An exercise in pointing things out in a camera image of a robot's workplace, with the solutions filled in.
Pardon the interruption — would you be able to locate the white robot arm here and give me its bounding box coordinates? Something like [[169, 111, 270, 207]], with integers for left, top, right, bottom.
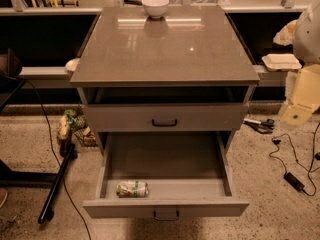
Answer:
[[273, 0, 320, 127]]

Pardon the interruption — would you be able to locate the black upper drawer handle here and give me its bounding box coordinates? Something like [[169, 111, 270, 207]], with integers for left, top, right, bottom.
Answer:
[[151, 119, 178, 127]]

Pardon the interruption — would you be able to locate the white foam takeout container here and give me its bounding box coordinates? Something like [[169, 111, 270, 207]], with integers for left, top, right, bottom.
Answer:
[[262, 53, 302, 71]]

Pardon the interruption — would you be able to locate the closed grey upper drawer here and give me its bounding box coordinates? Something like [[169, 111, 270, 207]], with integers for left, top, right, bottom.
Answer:
[[82, 104, 248, 132]]

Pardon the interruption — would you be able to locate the white plate on ledge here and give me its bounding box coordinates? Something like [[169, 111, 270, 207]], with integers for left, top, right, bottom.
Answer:
[[65, 58, 80, 72]]

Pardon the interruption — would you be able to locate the black floor cable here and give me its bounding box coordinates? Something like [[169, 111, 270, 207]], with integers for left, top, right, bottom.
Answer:
[[25, 79, 93, 240]]

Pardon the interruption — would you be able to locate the grey drawer cabinet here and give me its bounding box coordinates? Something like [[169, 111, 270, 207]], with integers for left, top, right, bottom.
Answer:
[[71, 6, 259, 147]]

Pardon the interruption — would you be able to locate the green white 7up can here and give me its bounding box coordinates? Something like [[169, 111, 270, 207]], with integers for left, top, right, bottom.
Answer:
[[116, 180, 149, 198]]

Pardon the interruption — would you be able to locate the white ceramic bowl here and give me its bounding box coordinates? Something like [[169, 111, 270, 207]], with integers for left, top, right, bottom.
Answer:
[[142, 0, 169, 18]]

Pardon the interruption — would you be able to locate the open grey middle drawer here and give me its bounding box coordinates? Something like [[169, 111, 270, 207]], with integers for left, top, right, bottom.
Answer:
[[83, 132, 249, 219]]

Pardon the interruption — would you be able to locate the black power adapter with cable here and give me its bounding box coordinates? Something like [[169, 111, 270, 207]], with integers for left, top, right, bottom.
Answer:
[[268, 123, 320, 197]]

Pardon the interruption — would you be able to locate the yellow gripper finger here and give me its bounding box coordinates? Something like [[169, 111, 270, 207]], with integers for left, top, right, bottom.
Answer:
[[273, 20, 297, 46], [279, 64, 320, 127]]

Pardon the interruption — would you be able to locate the black drawer handle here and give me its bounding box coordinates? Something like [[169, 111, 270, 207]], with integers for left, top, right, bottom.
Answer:
[[151, 119, 178, 127], [153, 211, 180, 222]]

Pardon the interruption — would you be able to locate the black middle drawer handle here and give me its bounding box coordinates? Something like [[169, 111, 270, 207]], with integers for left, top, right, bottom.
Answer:
[[153, 211, 180, 222]]

